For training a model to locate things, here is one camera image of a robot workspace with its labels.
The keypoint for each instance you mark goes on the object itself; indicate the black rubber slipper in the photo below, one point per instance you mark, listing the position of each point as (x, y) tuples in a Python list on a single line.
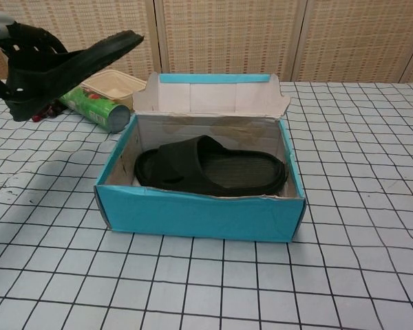
[(72, 68), (179, 161)]

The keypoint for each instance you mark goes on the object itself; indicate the dark red berry bunch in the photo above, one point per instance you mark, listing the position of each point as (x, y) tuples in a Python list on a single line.
[(51, 111)]

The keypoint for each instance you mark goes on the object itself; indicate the green cylindrical snack can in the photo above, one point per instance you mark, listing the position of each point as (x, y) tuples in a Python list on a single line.
[(96, 110)]

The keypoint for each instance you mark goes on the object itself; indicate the blue cardboard shoe box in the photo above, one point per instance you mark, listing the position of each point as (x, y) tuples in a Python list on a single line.
[(192, 216)]

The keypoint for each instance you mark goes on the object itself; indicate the beige plastic food container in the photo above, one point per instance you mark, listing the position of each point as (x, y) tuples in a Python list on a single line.
[(113, 86)]

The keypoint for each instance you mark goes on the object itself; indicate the blue checked tablecloth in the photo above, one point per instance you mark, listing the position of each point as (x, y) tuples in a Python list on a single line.
[(330, 240)]

